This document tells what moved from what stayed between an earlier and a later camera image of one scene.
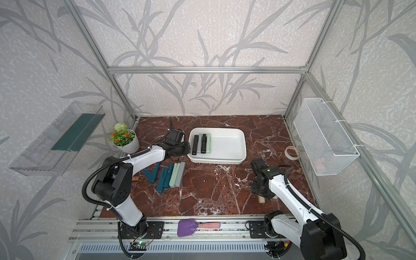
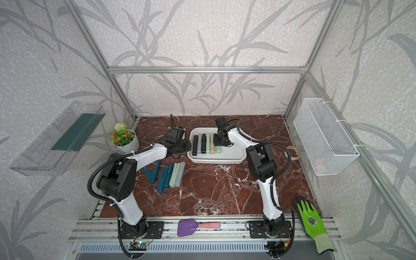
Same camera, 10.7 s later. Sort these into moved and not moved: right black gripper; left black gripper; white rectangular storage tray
Moved: right black gripper
Not moved: left black gripper; white rectangular storage tray
